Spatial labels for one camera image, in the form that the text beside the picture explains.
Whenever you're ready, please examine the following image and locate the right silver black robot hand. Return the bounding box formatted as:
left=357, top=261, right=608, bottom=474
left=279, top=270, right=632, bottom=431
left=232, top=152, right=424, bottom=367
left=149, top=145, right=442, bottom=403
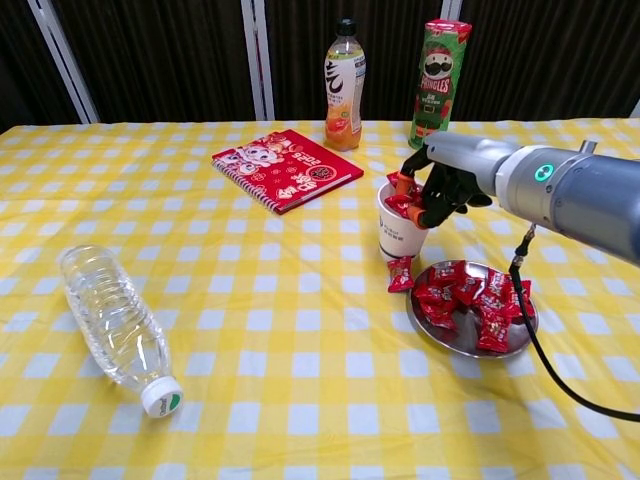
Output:
left=394, top=130, right=519, bottom=229

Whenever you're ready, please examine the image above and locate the white paper cup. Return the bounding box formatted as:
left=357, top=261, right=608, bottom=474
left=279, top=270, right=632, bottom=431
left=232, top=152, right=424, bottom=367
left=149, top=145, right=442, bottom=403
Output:
left=376, top=180, right=431, bottom=262

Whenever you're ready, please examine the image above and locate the silver metal plate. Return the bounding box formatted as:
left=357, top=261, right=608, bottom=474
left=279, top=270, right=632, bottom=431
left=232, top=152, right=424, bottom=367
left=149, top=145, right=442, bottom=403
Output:
left=409, top=259, right=540, bottom=359

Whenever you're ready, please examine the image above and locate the green Pringles can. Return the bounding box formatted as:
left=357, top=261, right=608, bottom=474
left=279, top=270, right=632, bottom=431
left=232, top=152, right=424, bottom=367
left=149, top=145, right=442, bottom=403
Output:
left=408, top=18, right=474, bottom=151

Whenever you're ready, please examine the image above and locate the dark curtain panel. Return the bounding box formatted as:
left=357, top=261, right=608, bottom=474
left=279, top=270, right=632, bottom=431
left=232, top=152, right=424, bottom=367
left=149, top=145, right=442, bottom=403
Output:
left=449, top=0, right=640, bottom=121
left=264, top=0, right=446, bottom=121
left=52, top=0, right=259, bottom=124
left=0, top=0, right=84, bottom=134

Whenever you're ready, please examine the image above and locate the orange drink bottle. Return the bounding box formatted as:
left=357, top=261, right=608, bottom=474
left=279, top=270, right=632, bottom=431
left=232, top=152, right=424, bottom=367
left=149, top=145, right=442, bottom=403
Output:
left=323, top=18, right=367, bottom=152

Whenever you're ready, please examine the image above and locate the red spiral notebook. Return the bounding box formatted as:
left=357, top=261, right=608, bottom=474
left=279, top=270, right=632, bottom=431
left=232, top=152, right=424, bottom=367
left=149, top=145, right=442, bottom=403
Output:
left=211, top=128, right=365, bottom=216

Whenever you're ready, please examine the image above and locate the yellow white checked tablecloth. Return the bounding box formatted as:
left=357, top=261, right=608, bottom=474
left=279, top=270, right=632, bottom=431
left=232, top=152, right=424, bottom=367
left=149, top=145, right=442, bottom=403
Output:
left=0, top=117, right=640, bottom=480

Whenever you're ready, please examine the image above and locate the clear plastic water bottle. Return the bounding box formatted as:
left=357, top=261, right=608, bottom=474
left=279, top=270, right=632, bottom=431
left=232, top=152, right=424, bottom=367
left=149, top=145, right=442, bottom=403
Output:
left=57, top=243, right=185, bottom=419

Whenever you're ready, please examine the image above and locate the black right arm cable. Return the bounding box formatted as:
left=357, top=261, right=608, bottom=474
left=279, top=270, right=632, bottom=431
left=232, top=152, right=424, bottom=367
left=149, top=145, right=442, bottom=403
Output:
left=507, top=223, right=640, bottom=422

